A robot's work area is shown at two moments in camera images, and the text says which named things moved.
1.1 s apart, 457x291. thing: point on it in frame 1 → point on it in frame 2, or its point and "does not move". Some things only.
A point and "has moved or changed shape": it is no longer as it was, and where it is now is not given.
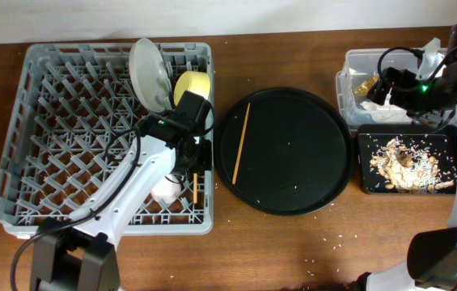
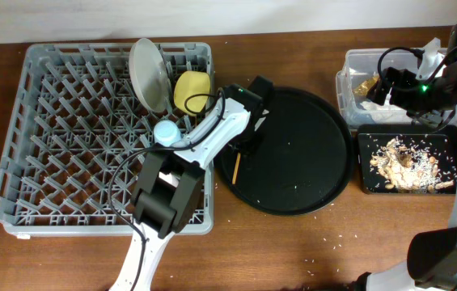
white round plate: [150, 76] does not move
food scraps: [408, 169] does not move
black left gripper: [205, 158] → [251, 143]
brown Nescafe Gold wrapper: [363, 89] does not move
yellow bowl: [195, 82] has moved or changed shape
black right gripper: [405, 80] does not move
